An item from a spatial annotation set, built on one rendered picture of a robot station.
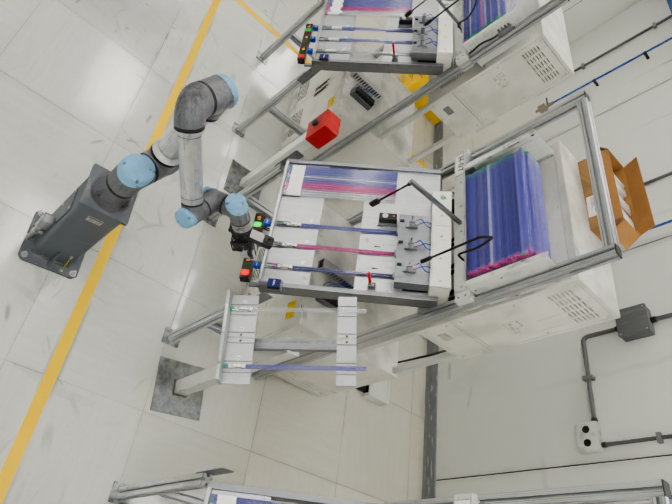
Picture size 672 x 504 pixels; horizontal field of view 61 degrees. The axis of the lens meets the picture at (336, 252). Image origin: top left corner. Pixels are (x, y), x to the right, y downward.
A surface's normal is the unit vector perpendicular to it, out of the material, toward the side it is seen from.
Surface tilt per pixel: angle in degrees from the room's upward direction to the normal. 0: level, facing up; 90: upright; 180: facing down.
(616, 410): 90
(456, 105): 90
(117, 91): 0
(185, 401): 0
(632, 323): 90
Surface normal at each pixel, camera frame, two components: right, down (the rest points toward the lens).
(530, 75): -0.12, 0.81
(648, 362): -0.71, -0.47
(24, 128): 0.70, -0.34
